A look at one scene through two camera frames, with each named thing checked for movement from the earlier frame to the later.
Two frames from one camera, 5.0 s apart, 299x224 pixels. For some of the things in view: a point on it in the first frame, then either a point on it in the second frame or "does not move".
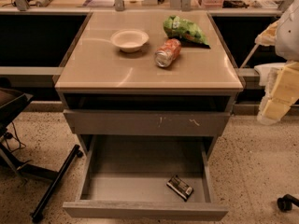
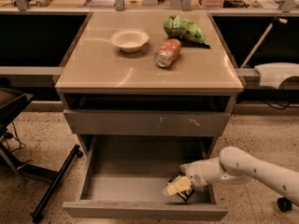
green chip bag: x=189 y=34 does not move
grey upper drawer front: x=144 y=122 does not move
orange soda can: x=165 y=55 does not move
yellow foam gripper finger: x=287 y=86 → x=180 y=184
